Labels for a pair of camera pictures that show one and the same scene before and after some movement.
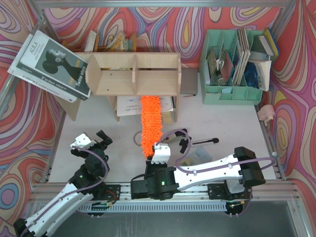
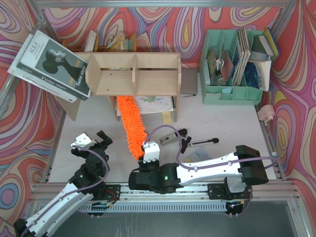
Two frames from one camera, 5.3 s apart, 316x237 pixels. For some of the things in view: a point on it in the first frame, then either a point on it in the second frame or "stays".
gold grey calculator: [199, 155] stays
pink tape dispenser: [266, 113] stays
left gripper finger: [106, 140] stays
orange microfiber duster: [151, 120] -> [134, 124]
